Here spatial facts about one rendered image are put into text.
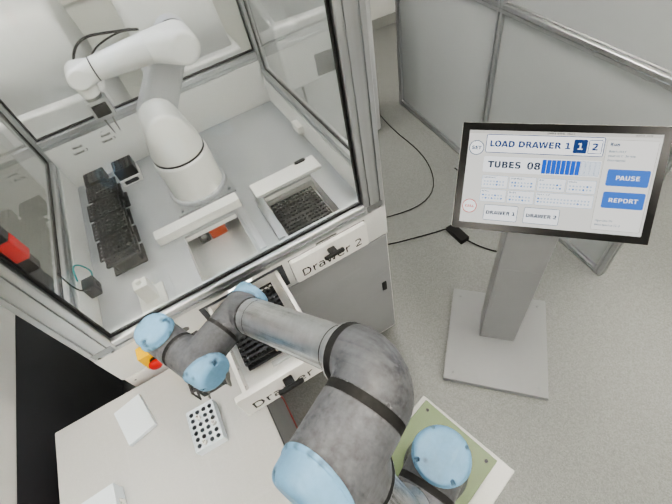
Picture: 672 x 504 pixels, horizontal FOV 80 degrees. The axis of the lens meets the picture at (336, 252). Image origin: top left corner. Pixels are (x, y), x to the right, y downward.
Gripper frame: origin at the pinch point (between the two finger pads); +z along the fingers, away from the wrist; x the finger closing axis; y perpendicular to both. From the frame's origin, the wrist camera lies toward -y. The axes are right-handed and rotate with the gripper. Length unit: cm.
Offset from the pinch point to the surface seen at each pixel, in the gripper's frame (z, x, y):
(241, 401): 2.6, 2.6, 7.6
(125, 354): 3.8, -23.7, -26.4
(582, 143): -19, 115, 7
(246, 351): 5.2, 8.7, -6.2
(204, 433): 15.1, -12.8, 4.0
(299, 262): 4.1, 35.8, -24.1
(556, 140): -20, 111, 2
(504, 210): -4, 94, 4
